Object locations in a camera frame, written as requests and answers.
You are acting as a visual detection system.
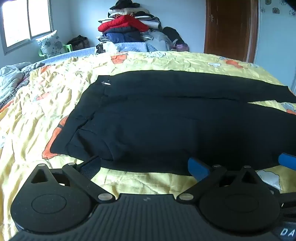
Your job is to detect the black pants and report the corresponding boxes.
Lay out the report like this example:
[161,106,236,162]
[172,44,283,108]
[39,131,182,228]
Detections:
[50,70,295,175]

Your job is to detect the yellow floral bed quilt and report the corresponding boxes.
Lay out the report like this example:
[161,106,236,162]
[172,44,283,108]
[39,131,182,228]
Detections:
[1,52,295,240]

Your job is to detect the grey white crumpled blanket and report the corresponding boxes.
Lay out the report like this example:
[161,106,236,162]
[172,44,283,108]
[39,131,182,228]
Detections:
[1,62,45,108]

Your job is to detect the brown wooden door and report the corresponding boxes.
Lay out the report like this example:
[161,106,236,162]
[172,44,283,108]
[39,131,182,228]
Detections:
[204,0,259,63]

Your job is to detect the purple bag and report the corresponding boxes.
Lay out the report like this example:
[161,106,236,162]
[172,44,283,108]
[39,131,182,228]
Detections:
[175,43,189,52]

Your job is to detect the green plastic chair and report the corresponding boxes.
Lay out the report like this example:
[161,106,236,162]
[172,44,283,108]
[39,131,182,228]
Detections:
[38,44,73,59]

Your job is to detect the floral white pillow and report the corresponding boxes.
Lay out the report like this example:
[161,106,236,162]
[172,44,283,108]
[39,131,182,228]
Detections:
[36,30,66,58]

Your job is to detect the blue bed sheet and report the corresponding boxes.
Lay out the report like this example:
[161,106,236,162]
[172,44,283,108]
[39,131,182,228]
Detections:
[38,42,157,64]

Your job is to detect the black backpack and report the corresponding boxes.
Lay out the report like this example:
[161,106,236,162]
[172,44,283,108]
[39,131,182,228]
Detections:
[162,27,185,45]

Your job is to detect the grey garment on pile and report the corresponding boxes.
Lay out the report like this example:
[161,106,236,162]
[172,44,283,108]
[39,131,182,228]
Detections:
[140,30,173,51]

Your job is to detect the navy blue jacket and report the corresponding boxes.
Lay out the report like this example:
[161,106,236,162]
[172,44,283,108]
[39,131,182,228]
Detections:
[103,27,143,44]

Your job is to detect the red puffy jacket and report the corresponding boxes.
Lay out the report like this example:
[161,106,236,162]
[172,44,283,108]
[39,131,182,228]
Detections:
[98,15,149,32]

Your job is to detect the white and striped folded clothes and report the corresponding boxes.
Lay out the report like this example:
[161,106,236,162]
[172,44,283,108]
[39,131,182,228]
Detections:
[108,7,162,30]

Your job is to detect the black hat on pile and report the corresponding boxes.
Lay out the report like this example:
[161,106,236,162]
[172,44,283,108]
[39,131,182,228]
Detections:
[110,0,140,10]

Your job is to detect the black bag by wall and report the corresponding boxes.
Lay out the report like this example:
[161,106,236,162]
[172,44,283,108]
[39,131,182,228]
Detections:
[67,35,90,51]

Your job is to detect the window with white frame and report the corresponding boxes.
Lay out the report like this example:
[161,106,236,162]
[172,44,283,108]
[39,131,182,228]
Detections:
[1,0,53,55]

